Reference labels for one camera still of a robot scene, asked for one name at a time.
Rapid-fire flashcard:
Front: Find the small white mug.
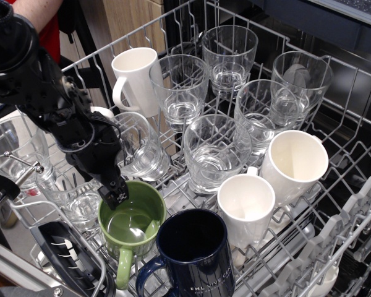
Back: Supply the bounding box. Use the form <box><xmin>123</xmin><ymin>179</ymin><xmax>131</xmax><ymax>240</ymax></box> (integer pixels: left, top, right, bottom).
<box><xmin>217</xmin><ymin>173</ymin><xmax>275</xmax><ymax>249</ymax></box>

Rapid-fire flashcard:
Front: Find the clear glass front left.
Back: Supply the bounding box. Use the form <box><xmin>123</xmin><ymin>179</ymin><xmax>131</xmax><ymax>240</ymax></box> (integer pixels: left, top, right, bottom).
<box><xmin>35</xmin><ymin>170</ymin><xmax>101</xmax><ymax>232</ymax></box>

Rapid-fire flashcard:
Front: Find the green ceramic mug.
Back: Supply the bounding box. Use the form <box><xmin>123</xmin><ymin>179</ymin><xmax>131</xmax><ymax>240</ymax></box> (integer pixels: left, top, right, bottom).
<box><xmin>98</xmin><ymin>181</ymin><xmax>166</xmax><ymax>290</ymax></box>

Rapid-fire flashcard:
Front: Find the grey wire dishwasher rack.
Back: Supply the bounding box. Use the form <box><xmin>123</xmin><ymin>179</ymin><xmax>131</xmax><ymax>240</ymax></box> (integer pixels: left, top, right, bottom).
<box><xmin>0</xmin><ymin>0</ymin><xmax>371</xmax><ymax>297</ymax></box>

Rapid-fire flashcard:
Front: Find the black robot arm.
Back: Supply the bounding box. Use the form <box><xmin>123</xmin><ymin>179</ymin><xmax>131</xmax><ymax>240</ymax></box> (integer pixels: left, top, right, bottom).
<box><xmin>0</xmin><ymin>1</ymin><xmax>129</xmax><ymax>209</ymax></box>

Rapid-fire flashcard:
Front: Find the tall white mug with handle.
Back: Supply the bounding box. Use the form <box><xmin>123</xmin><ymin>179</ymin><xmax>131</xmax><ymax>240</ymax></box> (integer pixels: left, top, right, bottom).
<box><xmin>111</xmin><ymin>47</ymin><xmax>163</xmax><ymax>118</ymax></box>

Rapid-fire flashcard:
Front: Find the tilted clear glass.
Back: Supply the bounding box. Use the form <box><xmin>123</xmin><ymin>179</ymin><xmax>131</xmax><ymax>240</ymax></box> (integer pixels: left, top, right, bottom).
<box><xmin>114</xmin><ymin>111</ymin><xmax>171</xmax><ymax>182</ymax></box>

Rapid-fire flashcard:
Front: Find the person in red shirt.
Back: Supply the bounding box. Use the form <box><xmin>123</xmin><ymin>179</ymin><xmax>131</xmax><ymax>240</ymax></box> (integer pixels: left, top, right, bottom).
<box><xmin>7</xmin><ymin>0</ymin><xmax>63</xmax><ymax>64</ymax></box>

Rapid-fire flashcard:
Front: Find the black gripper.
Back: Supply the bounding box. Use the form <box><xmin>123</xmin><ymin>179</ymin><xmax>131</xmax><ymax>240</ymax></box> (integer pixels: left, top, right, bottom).
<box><xmin>19</xmin><ymin>55</ymin><xmax>129</xmax><ymax>210</ymax></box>

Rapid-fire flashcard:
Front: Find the large white cup right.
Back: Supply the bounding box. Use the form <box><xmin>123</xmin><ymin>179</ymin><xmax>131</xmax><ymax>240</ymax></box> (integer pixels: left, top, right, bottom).
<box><xmin>260</xmin><ymin>130</ymin><xmax>329</xmax><ymax>207</ymax></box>

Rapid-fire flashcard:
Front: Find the clear glass centre back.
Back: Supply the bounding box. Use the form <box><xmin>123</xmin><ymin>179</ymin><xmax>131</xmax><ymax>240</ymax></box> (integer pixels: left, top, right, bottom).
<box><xmin>149</xmin><ymin>54</ymin><xmax>210</xmax><ymax>133</ymax></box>

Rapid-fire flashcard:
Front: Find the clear glass back right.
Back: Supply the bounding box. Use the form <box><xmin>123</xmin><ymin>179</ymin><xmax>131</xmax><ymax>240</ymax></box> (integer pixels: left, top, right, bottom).
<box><xmin>271</xmin><ymin>51</ymin><xmax>333</xmax><ymax>129</ymax></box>

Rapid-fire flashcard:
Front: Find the black plastic rack handle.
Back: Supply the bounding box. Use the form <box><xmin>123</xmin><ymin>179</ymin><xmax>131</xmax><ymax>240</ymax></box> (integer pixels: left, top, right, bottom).
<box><xmin>30</xmin><ymin>221</ymin><xmax>116</xmax><ymax>296</ymax></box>

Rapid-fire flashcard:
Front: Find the white mug left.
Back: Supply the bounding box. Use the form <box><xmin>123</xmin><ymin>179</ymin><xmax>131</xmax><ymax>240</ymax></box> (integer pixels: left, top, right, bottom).
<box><xmin>90</xmin><ymin>106</ymin><xmax>114</xmax><ymax>120</ymax></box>

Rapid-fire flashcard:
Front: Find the clear glass far left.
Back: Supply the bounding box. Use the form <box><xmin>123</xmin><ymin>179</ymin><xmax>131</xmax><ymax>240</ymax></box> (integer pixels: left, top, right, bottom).
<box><xmin>0</xmin><ymin>115</ymin><xmax>54</xmax><ymax>196</ymax></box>

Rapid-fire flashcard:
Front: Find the clear glass right middle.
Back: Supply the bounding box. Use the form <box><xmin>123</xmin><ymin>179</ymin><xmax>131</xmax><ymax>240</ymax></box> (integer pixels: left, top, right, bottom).
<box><xmin>234</xmin><ymin>79</ymin><xmax>300</xmax><ymax>156</ymax></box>

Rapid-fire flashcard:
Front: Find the dark blue printed mug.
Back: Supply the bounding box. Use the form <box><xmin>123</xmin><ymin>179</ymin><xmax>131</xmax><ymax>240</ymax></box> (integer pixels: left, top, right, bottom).
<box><xmin>135</xmin><ymin>209</ymin><xmax>236</xmax><ymax>296</ymax></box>

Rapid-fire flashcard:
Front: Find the clear glass back top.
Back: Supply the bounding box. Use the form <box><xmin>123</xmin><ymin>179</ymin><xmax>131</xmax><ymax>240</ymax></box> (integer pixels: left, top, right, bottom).
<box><xmin>202</xmin><ymin>25</ymin><xmax>258</xmax><ymax>100</ymax></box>

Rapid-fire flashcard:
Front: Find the black clamp with metal screw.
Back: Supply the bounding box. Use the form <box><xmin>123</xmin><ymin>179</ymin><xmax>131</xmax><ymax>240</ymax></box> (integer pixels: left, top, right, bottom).
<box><xmin>0</xmin><ymin>151</ymin><xmax>45</xmax><ymax>207</ymax></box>

